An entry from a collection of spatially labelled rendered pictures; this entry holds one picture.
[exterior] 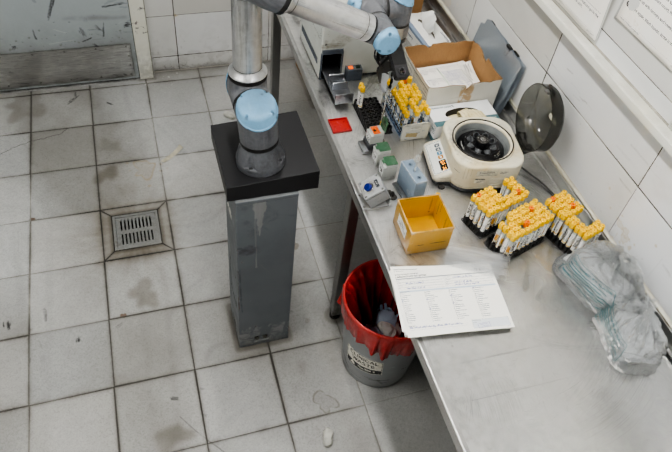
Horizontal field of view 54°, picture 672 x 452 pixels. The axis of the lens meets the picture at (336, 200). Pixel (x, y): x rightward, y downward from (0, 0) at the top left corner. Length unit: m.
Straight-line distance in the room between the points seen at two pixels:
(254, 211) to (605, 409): 1.12
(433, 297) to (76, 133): 2.31
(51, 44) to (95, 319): 1.55
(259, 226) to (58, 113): 1.89
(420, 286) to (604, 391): 0.53
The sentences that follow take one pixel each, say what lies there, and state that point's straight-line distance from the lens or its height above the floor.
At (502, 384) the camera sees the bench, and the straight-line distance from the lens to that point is 1.77.
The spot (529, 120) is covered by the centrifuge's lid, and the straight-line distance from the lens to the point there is 2.26.
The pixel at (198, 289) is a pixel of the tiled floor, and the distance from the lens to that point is 2.88.
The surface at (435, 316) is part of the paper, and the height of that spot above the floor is 0.89.
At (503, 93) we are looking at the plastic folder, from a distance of 2.44.
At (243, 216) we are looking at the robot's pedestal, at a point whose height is 0.81.
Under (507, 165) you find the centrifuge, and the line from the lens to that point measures 2.10.
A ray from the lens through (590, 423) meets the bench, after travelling 1.81.
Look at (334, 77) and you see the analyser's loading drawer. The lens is 2.38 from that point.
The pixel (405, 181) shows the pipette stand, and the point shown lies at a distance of 2.04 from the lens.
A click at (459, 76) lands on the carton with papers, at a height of 0.94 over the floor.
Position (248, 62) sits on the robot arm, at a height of 1.24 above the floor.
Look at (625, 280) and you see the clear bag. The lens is 1.92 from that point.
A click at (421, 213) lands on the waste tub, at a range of 2.00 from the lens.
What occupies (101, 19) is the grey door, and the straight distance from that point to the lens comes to 3.68.
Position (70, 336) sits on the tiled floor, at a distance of 2.84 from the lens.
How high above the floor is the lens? 2.37
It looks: 48 degrees down
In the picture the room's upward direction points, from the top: 8 degrees clockwise
